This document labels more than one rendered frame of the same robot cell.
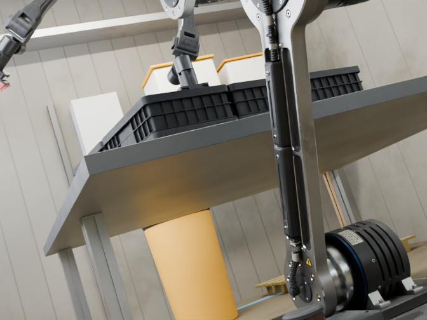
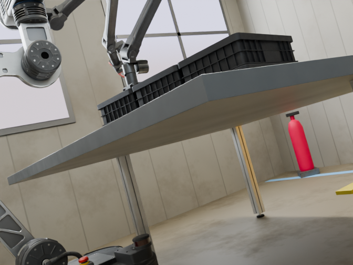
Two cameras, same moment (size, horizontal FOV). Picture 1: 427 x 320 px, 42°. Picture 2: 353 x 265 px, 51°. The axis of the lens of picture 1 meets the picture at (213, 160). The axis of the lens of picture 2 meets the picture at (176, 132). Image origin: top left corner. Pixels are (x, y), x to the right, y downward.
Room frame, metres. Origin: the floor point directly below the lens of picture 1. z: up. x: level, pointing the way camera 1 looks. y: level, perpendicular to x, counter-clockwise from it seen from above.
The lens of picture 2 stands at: (1.48, -1.73, 0.61)
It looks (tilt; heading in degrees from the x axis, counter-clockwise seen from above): 3 degrees up; 78
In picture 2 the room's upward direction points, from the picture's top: 15 degrees counter-clockwise
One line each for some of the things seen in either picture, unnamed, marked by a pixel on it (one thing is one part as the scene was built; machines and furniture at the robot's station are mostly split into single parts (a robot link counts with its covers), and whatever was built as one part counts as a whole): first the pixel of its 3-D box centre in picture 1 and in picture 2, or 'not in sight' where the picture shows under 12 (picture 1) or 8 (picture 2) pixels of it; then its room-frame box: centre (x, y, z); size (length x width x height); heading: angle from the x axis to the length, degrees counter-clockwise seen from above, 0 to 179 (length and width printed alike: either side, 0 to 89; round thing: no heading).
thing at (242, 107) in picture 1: (240, 117); (187, 88); (1.93, -0.14, 0.87); 0.40 x 0.30 x 0.11; 33
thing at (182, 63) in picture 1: (182, 66); (130, 69); (1.72, 0.00, 1.04); 0.07 x 0.06 x 0.07; 23
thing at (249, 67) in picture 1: (244, 77); not in sight; (4.38, -0.46, 1.69); 0.44 x 0.37 x 0.24; 113
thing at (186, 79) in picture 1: (189, 82); (132, 81); (1.71, 0.00, 0.98); 0.10 x 0.07 x 0.07; 116
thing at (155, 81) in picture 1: (181, 87); not in sight; (4.17, 0.06, 1.71); 0.52 x 0.44 x 0.29; 113
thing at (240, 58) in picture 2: (303, 106); (239, 64); (2.09, -0.39, 0.87); 0.40 x 0.30 x 0.11; 33
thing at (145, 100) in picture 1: (162, 116); (144, 96); (1.77, 0.11, 0.92); 0.40 x 0.30 x 0.02; 33
